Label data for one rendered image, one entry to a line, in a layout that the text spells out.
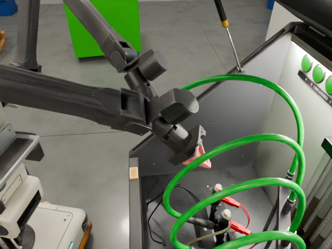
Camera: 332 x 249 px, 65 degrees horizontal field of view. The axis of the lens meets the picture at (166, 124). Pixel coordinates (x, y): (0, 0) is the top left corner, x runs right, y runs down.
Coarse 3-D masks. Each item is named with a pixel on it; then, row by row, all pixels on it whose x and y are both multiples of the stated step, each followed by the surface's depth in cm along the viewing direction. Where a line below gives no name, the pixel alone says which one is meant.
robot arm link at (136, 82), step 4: (136, 68) 72; (128, 72) 73; (132, 72) 72; (136, 72) 72; (140, 72) 73; (124, 76) 73; (128, 76) 72; (132, 76) 72; (136, 76) 72; (140, 76) 72; (128, 80) 73; (132, 80) 72; (136, 80) 72; (140, 80) 72; (144, 80) 72; (128, 84) 73; (132, 84) 72; (136, 84) 72; (140, 84) 72; (132, 88) 73
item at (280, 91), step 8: (200, 80) 62; (208, 80) 61; (216, 80) 60; (224, 80) 60; (240, 80) 59; (248, 80) 58; (256, 80) 58; (264, 80) 57; (272, 88) 58; (280, 88) 57; (288, 96) 58; (296, 112) 59; (296, 120) 61; (296, 160) 68
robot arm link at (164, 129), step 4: (156, 120) 56; (160, 120) 56; (164, 120) 57; (152, 124) 56; (156, 124) 56; (160, 124) 56; (164, 124) 57; (168, 124) 57; (152, 128) 57; (156, 128) 57; (160, 128) 57; (164, 128) 57; (168, 128) 57; (172, 128) 59; (152, 132) 58; (156, 132) 58; (160, 132) 57; (164, 132) 57; (160, 136) 58
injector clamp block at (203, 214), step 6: (222, 204) 84; (204, 210) 82; (222, 210) 82; (198, 216) 81; (204, 216) 81; (216, 222) 81; (198, 228) 79; (204, 228) 78; (198, 234) 80; (204, 234) 76; (204, 240) 75; (210, 240) 75; (228, 240) 75; (198, 246) 81; (204, 246) 74; (210, 246) 74
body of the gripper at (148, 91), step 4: (144, 84) 72; (148, 84) 74; (136, 88) 72; (140, 88) 72; (144, 88) 72; (148, 88) 72; (152, 88) 73; (140, 92) 72; (144, 92) 72; (148, 92) 72; (152, 92) 72; (148, 96) 72; (152, 96) 72
